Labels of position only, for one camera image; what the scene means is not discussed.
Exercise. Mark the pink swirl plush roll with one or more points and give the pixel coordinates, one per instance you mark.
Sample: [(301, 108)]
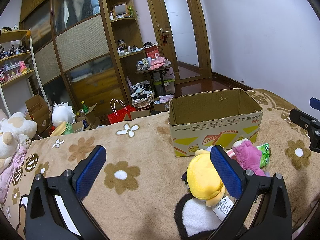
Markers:
[(231, 154)]

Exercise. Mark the red gift box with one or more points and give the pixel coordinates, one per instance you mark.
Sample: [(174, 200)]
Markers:
[(152, 51)]

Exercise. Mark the black white penguin plush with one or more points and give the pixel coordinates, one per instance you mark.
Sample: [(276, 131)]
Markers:
[(194, 220)]

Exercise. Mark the wicker basket with toys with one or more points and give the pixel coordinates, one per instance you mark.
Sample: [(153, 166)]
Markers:
[(142, 94)]

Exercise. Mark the white shelf rack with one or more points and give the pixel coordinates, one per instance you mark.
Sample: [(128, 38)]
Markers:
[(17, 60)]

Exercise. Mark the yellow plush toy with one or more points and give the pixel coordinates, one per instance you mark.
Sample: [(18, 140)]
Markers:
[(203, 180)]

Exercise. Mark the green frog toy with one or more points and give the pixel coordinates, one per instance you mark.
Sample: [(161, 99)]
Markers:
[(67, 128)]

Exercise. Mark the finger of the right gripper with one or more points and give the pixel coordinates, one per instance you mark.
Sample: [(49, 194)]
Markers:
[(315, 103), (305, 121)]

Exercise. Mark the cardboard storage box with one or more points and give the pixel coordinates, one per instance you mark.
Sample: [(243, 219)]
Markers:
[(221, 117)]

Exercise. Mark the open cardboard box on floor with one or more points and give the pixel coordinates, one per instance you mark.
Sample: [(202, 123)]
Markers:
[(38, 110)]

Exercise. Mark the pink plush bear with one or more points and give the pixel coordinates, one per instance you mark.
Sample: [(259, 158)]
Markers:
[(248, 156)]

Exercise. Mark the white round plush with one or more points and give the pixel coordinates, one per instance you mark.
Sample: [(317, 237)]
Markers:
[(62, 112)]

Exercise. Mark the beige floral blanket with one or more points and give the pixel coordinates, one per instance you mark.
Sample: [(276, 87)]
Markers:
[(137, 190)]

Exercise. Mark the red paper bag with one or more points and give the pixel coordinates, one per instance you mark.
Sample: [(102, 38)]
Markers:
[(119, 115)]

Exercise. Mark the wooden door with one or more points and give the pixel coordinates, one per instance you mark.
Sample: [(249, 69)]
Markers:
[(181, 34)]

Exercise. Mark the small cardboard box with papers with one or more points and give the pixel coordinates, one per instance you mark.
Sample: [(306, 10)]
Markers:
[(162, 103)]

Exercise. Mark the green glass bottle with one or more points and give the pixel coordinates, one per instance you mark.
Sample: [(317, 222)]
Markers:
[(84, 107)]

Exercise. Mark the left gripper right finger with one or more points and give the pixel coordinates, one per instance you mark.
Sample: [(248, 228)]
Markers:
[(272, 220)]

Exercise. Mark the green tissue pack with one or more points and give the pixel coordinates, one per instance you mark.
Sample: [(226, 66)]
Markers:
[(265, 154)]

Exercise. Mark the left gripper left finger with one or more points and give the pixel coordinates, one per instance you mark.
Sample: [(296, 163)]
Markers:
[(55, 209)]

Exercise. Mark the cream cow plush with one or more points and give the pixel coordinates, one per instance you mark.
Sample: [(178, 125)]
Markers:
[(16, 131)]

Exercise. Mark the wooden wardrobe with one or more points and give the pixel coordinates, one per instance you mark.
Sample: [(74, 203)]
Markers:
[(84, 50)]

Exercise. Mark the clear plastic storage bin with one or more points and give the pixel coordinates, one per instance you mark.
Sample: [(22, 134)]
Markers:
[(169, 87)]

